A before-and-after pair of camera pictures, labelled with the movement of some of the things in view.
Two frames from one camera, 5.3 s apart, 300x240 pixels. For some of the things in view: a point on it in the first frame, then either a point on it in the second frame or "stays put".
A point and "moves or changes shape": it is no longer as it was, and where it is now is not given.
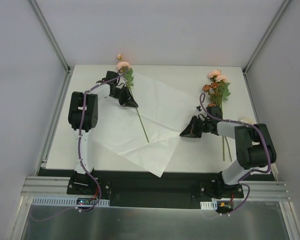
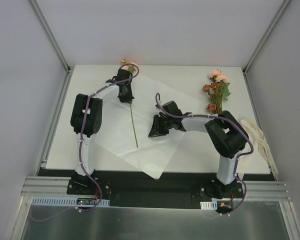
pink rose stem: x=216 y=75 stays put
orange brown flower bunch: x=218 y=91 stays put
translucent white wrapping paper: x=148 y=134 stays put
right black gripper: x=196 y=126 -> x=160 y=122
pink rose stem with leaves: x=127 y=72 moves or changes shape
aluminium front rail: x=34 y=186 stays put
